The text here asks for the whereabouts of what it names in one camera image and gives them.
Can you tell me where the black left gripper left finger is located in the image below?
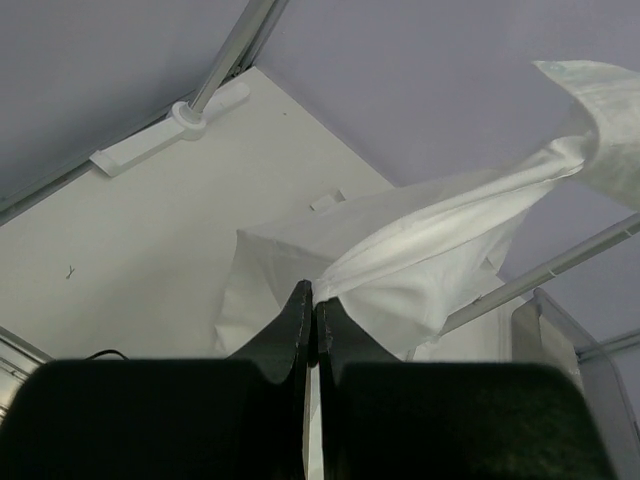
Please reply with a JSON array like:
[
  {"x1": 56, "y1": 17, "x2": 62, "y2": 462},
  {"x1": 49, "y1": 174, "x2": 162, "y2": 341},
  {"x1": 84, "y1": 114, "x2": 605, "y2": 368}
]
[{"x1": 1, "y1": 281, "x2": 312, "y2": 479}]

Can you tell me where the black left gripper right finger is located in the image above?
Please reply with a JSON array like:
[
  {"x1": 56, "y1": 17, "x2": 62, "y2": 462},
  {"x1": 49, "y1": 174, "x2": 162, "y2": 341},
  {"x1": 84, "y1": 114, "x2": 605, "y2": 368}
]
[{"x1": 315, "y1": 299, "x2": 615, "y2": 479}]

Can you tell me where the white shirt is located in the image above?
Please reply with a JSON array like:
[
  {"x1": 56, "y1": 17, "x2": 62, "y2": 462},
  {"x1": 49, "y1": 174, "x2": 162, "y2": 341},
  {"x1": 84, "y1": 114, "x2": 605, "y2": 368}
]
[{"x1": 213, "y1": 61, "x2": 639, "y2": 354}]

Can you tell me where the grey plastic bin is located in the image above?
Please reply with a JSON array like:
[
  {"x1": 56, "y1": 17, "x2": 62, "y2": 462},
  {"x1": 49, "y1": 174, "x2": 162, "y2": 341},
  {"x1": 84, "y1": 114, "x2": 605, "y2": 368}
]
[{"x1": 511, "y1": 288, "x2": 639, "y2": 479}]

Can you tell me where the silver clothes rack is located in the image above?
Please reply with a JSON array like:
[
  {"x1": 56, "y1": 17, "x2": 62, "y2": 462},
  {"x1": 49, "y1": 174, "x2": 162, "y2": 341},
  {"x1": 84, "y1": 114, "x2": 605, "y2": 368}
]
[{"x1": 90, "y1": 0, "x2": 639, "y2": 334}]

